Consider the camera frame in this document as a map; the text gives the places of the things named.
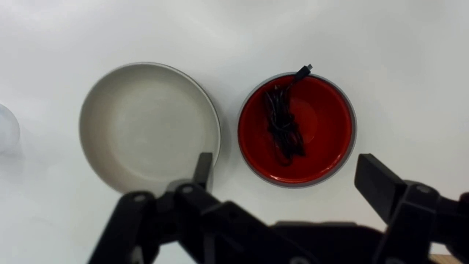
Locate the clear plastic bottle blue dot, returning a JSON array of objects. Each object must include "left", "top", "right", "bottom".
[{"left": 0, "top": 101, "right": 22, "bottom": 159}]

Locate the black cable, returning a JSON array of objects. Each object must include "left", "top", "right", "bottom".
[{"left": 264, "top": 63, "right": 316, "bottom": 167}]

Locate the orange bowl with grey outside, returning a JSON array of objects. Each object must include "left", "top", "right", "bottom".
[{"left": 238, "top": 72, "right": 358, "bottom": 189}]

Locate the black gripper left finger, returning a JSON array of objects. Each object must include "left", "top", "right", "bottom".
[{"left": 87, "top": 151, "right": 295, "bottom": 264}]

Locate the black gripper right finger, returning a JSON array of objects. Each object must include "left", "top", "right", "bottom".
[{"left": 354, "top": 153, "right": 469, "bottom": 264}]

